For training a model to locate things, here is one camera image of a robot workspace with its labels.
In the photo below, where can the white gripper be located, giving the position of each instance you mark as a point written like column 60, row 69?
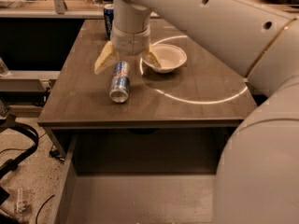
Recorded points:
column 131, row 44

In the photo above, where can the Red Bull can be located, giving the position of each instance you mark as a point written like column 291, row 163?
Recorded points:
column 120, row 83

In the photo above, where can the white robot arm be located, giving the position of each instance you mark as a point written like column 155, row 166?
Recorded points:
column 256, row 46

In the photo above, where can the blue Pepsi can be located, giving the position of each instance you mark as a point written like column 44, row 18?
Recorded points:
column 108, row 17

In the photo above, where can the white paper bowl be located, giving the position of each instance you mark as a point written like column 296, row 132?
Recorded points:
column 170, row 57

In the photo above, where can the grey open drawer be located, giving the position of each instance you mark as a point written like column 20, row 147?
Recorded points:
column 130, row 177

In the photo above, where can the clear plastic piece on floor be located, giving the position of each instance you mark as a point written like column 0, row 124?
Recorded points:
column 21, row 204

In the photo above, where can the metal rail frame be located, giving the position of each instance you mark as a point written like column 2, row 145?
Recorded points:
column 30, row 8

